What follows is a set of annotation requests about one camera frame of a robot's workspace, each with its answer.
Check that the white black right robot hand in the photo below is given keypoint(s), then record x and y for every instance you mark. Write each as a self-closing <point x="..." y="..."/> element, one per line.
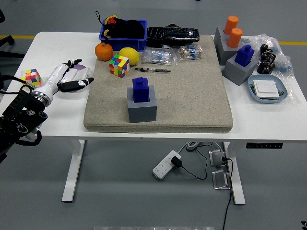
<point x="304" y="224"/>

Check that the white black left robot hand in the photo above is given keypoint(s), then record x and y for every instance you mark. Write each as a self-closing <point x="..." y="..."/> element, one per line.
<point x="54" y="79"/>

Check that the blue block seal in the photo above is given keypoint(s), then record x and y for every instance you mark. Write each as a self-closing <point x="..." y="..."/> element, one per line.
<point x="141" y="92"/>
<point x="243" y="56"/>

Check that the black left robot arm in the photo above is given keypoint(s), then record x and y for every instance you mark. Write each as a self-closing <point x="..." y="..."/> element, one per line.
<point x="21" y="115"/>

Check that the grey cube seal holder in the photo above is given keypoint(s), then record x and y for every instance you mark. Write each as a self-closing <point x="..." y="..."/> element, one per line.
<point x="236" y="74"/>
<point x="142" y="112"/>

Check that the small colourful puzzle cube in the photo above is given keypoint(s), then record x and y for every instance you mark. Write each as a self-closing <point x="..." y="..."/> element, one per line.
<point x="31" y="77"/>

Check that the orange fruit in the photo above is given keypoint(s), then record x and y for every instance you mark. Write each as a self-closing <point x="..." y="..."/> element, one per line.
<point x="104" y="52"/>

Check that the black office chair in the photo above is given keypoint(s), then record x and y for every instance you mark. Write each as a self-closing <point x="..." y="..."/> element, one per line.
<point x="7" y="40"/>

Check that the large colourful puzzle cube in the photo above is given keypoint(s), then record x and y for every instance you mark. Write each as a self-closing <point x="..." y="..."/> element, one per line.
<point x="119" y="65"/>

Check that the blue plastic bin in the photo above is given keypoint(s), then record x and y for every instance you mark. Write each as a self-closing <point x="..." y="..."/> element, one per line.
<point x="124" y="44"/>

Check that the yellow lemon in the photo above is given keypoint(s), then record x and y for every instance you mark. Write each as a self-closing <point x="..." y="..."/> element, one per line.
<point x="129" y="56"/>

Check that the white table leg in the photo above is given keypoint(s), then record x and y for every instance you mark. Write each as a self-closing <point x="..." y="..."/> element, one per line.
<point x="236" y="182"/>
<point x="73" y="172"/>

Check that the yellow red toy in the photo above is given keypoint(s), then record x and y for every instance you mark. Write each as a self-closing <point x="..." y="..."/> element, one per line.
<point x="110" y="20"/>

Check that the black table control panel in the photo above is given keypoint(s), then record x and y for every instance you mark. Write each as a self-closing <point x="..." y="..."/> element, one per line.
<point x="263" y="145"/>

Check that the black fabric pouch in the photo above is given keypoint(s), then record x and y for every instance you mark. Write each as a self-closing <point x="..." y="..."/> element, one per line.
<point x="130" y="28"/>

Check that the black pen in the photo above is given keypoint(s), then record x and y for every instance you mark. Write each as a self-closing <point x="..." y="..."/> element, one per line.
<point x="153" y="70"/>

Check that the bag of blue resistors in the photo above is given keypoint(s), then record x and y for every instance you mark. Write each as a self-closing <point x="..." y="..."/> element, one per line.
<point x="158" y="57"/>

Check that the black wrapped keyboard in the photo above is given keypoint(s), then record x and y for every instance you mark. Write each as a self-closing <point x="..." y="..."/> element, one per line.
<point x="172" y="36"/>

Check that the grey-brown fabric mat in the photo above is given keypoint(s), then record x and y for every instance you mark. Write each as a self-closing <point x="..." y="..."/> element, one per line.
<point x="192" y="95"/>

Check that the bag of tan resistors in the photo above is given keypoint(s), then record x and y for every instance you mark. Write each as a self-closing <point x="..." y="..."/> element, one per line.
<point x="191" y="52"/>

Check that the white power strip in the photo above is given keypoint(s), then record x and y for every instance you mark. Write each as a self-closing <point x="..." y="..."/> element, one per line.
<point x="163" y="167"/>

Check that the black power adapter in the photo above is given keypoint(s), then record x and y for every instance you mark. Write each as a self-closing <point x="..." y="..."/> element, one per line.
<point x="176" y="162"/>

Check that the light blue dish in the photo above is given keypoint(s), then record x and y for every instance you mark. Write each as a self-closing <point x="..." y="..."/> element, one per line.
<point x="267" y="77"/>

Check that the dark brown capacitor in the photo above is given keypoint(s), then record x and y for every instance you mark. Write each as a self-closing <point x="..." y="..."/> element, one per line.
<point x="272" y="58"/>
<point x="261" y="69"/>
<point x="264" y="48"/>
<point x="264" y="62"/>
<point x="269" y="53"/>
<point x="271" y="67"/>

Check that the crumpled clear plastic bags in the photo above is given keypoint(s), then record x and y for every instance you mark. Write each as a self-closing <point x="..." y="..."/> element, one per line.
<point x="283" y="60"/>

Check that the grey two-hole holder block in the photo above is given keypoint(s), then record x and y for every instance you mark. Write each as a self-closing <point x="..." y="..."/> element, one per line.
<point x="221" y="48"/>

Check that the orange cylinder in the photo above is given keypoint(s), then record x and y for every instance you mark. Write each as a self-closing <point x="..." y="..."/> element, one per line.
<point x="231" y="24"/>
<point x="235" y="37"/>

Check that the white wall socket panel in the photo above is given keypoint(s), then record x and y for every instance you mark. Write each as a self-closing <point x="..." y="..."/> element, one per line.
<point x="70" y="75"/>

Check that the metal foot bracket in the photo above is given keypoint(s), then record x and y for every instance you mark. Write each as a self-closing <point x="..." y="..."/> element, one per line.
<point x="219" y="179"/>
<point x="216" y="158"/>

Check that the white square switch panel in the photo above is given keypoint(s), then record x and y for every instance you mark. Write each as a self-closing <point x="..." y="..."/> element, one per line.
<point x="266" y="89"/>

